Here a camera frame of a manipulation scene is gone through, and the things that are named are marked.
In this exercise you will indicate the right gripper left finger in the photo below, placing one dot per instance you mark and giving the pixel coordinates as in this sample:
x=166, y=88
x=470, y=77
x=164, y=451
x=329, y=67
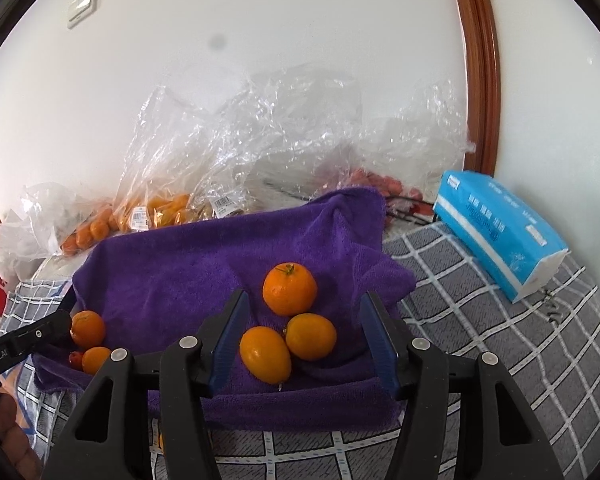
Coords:
x=106, y=436

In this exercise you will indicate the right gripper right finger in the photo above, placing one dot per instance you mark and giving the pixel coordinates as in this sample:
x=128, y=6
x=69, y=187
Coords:
x=500, y=437

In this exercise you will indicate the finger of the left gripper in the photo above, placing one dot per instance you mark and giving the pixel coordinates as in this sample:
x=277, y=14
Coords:
x=54, y=327

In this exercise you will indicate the large orange mandarin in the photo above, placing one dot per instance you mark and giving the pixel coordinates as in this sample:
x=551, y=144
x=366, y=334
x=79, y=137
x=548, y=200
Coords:
x=88, y=329

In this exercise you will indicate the small red tomato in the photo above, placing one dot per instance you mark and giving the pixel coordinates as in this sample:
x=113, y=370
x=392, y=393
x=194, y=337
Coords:
x=75, y=359

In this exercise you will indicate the small orange with stem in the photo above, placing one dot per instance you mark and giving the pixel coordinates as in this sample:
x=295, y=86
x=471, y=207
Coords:
x=93, y=359

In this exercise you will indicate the oval orange kumquat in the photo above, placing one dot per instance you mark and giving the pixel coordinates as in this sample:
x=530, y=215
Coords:
x=265, y=354

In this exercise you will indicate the small orange fruit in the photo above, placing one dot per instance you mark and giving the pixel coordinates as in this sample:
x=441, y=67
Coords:
x=310, y=337

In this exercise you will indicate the small orange tangerine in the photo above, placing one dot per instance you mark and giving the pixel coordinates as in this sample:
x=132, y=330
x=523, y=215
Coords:
x=289, y=289

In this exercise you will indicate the person's left hand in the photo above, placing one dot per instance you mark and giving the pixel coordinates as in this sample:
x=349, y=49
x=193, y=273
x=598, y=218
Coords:
x=15, y=443

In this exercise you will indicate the white plastic shopping bag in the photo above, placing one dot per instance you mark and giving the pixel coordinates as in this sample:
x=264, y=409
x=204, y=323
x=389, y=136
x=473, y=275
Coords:
x=20, y=253

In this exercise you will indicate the clear bag of tangerines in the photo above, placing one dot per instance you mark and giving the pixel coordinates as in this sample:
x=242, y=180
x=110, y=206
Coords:
x=52, y=213

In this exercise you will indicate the clear bag of kumquats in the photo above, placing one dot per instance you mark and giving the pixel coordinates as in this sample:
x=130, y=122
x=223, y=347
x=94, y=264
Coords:
x=183, y=165

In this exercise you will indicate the blue tissue pack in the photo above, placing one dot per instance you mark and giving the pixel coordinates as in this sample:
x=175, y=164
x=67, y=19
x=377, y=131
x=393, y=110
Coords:
x=513, y=243

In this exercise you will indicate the large crumpled clear bag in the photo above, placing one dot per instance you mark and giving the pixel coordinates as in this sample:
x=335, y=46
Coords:
x=297, y=134

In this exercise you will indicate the white wall switch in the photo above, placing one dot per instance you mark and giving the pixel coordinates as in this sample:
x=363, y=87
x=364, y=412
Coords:
x=79, y=10

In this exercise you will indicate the brown wooden door frame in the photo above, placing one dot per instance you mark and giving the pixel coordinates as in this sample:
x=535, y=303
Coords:
x=483, y=83

